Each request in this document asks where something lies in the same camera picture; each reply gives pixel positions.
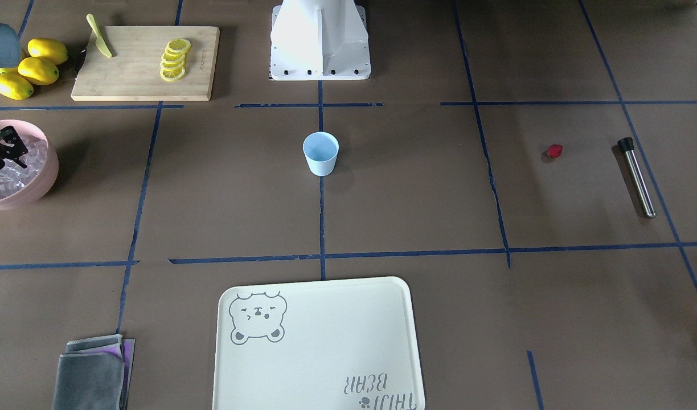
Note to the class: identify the red strawberry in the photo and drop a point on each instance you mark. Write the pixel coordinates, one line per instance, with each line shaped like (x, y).
(554, 151)

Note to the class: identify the steel muddler black tip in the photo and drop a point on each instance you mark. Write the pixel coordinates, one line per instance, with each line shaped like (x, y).
(627, 148)

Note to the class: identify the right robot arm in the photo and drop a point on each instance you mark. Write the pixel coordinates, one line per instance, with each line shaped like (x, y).
(9, 47)

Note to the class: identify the pile of ice cubes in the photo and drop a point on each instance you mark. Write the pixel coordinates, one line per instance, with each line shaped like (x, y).
(14, 178)

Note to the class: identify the light blue cup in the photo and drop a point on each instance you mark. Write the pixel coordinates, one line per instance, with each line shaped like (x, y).
(321, 150)

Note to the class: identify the pink bowl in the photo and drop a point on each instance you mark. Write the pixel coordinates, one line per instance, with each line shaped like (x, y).
(44, 181)

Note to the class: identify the yellow green knife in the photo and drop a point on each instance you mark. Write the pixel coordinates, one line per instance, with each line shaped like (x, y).
(100, 41)

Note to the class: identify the bamboo cutting board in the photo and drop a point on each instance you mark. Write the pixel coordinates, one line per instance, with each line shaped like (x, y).
(132, 73)

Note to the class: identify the lemon slices row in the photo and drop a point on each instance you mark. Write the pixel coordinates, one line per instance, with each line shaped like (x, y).
(172, 66)

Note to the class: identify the grey folded cloth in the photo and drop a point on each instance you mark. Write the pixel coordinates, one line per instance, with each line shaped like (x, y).
(95, 373)

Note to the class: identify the cream bear tray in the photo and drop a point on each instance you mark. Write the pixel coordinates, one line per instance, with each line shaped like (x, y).
(335, 344)

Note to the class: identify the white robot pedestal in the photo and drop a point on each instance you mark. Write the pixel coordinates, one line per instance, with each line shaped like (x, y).
(319, 41)

